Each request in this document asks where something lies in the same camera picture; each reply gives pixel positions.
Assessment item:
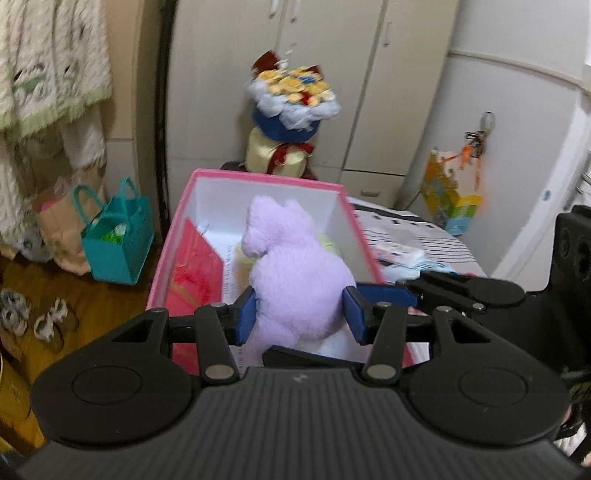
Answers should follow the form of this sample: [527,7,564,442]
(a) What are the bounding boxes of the tissue pack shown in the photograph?
[372,240,425,268]

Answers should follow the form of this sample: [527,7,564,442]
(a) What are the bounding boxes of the red paper card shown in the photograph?
[164,217,226,370]

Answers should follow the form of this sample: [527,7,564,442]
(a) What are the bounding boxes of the purple plush toy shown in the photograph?
[242,196,356,366]

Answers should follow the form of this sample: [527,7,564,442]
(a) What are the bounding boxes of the green yarn ball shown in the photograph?
[318,233,341,256]

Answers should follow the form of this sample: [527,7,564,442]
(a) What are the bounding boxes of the colourful paper gift bag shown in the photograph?
[421,146,482,237]

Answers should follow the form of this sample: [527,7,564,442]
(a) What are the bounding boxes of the striped table cloth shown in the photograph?
[349,197,485,276]

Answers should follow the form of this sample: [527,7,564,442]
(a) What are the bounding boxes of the teal tote bag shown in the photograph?
[72,178,155,285]

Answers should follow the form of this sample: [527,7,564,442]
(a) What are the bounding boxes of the brown paper bag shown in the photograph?
[32,177,90,276]

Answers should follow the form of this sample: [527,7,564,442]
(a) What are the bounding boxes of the pink storage box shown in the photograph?
[145,168,429,377]

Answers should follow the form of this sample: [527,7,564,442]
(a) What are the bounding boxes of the beige wardrobe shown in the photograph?
[165,1,459,206]

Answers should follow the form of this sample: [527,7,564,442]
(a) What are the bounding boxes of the flower bouquet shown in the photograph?
[245,50,341,178]

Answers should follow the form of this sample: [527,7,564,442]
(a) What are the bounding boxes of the cream knitted cardigan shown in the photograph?
[1,1,112,261]

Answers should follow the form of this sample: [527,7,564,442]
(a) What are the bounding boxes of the black wall hook cords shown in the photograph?
[464,110,497,160]

